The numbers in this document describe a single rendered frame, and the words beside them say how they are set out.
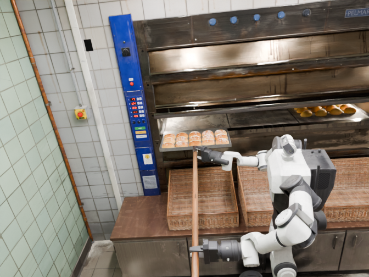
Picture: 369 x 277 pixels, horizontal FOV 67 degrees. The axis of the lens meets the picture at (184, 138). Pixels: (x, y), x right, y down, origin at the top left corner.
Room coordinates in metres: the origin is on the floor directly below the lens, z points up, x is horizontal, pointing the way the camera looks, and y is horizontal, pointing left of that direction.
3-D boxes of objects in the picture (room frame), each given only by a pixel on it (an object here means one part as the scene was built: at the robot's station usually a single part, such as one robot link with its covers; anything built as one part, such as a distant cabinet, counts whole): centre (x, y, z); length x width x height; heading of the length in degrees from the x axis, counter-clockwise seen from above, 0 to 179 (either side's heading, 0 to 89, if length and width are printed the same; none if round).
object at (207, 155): (1.70, -0.17, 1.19); 0.12 x 0.10 x 0.13; 50
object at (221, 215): (1.87, -0.09, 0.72); 0.56 x 0.49 x 0.28; 86
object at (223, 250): (0.87, -0.09, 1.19); 0.12 x 0.10 x 0.13; 85
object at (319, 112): (2.49, -1.30, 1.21); 0.61 x 0.48 x 0.06; 175
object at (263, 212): (1.83, -0.69, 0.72); 0.56 x 0.49 x 0.28; 86
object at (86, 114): (2.17, 0.81, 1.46); 0.10 x 0.07 x 0.10; 85
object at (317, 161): (1.22, -0.58, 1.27); 0.34 x 0.30 x 0.36; 168
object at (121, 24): (3.11, 0.28, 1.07); 1.93 x 0.16 x 2.15; 175
